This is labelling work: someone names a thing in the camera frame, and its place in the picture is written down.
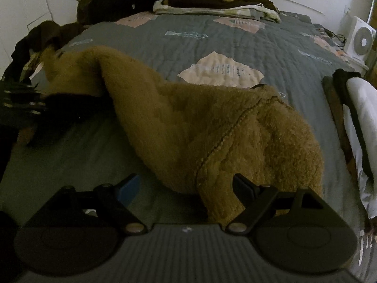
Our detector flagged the tabby cat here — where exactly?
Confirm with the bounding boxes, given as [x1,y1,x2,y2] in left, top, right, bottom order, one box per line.
[75,0,95,25]

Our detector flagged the dark brown fleece garment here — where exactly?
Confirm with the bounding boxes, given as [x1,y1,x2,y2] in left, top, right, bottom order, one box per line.
[28,21,86,50]

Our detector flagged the grey patchwork quilt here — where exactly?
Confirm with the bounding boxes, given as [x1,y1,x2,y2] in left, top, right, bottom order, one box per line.
[0,10,369,283]

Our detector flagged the white wardrobe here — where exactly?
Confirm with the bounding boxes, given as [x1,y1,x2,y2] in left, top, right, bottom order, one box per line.
[0,0,79,54]

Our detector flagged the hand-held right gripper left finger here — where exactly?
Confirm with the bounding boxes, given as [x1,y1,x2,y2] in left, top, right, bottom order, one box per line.
[25,173,149,236]

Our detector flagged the olive plaid cloth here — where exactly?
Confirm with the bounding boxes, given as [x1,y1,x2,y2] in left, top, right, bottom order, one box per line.
[19,50,45,81]

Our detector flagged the black cables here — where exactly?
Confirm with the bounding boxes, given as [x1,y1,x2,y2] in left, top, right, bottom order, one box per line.
[324,29,348,48]

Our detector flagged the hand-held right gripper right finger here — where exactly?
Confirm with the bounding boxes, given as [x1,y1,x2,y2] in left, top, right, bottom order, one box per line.
[225,173,344,236]

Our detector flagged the tan fleece jacket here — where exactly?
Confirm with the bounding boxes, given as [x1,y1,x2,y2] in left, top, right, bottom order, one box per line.
[41,45,324,223]

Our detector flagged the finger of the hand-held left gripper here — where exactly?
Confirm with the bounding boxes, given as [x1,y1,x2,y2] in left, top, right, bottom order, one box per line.
[4,81,49,116]

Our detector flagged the dark olive folded garment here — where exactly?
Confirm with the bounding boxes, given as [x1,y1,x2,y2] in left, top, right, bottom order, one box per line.
[322,75,339,120]

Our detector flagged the white box fan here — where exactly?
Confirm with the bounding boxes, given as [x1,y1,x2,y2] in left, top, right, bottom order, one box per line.
[343,16,377,63]

